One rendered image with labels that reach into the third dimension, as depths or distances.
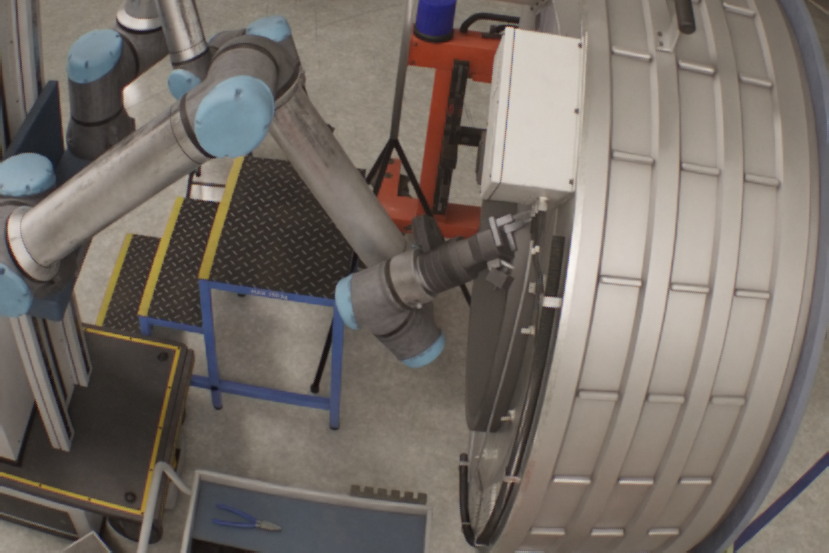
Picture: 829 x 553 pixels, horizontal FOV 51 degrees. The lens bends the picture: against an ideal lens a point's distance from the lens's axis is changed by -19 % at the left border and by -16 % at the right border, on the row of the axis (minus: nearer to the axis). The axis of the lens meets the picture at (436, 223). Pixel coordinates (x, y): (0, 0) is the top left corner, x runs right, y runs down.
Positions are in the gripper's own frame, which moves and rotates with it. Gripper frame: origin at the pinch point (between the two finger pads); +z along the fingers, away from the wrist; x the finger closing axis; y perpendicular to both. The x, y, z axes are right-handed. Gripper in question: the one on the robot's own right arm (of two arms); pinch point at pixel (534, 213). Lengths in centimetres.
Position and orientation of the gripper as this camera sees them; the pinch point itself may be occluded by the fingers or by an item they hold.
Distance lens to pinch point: 164.6
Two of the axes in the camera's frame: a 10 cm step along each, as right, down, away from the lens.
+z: 8.5, -3.6, -3.8
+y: 2.5, 9.2, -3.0
